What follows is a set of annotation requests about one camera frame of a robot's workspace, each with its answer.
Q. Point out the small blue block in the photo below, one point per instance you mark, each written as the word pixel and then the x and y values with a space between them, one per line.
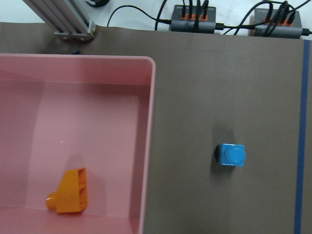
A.
pixel 231 155

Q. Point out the orange sloped block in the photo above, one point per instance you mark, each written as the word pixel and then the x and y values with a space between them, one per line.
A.
pixel 71 194

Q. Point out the pink plastic box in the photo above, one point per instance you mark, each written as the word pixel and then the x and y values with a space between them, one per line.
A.
pixel 93 114

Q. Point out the far grey usb hub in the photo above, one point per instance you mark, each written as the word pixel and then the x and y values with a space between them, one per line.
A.
pixel 180 23

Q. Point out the grey usb hub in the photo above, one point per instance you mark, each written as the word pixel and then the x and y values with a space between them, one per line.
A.
pixel 180 23
pixel 290 28

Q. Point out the near grey usb hub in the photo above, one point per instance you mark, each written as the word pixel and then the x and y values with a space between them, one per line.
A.
pixel 290 28

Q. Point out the aluminium frame post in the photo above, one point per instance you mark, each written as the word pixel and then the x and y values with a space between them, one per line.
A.
pixel 66 18

